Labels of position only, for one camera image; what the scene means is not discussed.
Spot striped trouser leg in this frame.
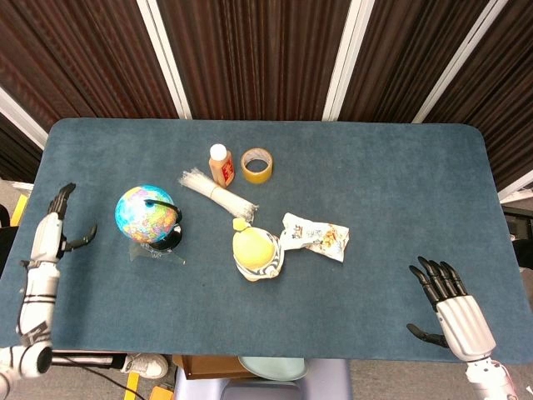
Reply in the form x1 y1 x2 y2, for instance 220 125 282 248
52 351 128 371

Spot brown cardboard box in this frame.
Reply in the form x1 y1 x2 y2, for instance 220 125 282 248
172 354 257 380

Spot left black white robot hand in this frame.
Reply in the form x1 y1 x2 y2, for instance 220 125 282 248
31 182 98 268

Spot brown juice bottle white cap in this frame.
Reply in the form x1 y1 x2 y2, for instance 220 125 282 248
207 143 236 188

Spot black rounded object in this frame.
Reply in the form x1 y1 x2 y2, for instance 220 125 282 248
0 203 21 278

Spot brown partition screen white frames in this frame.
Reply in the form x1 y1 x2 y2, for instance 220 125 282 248
0 0 533 197

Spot lavender robot base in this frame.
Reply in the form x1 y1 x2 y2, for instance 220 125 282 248
172 357 354 400

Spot clear plastic sheet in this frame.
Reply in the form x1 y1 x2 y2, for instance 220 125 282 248
127 240 187 266

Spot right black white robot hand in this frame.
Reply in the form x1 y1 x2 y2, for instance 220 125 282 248
406 256 497 363

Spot brown packing tape roll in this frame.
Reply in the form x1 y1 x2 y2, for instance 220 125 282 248
240 147 275 184

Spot white sneaker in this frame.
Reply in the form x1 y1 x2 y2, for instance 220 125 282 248
121 352 170 380

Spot blue felt table mat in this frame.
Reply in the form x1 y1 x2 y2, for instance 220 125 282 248
0 117 533 364

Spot pale green plate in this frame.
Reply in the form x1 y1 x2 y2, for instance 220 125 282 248
237 357 309 382

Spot bundle of white noodles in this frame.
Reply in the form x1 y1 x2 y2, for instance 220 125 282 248
178 167 259 224

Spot yellow plush toy striped scarf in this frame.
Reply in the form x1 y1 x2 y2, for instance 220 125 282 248
232 217 286 283

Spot small globe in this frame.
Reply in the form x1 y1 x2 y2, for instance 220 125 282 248
114 184 184 253

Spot black bulky object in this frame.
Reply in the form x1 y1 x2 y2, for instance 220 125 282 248
512 239 533 272

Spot white crumpled snack bag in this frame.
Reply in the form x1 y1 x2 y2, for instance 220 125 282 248
278 212 351 263

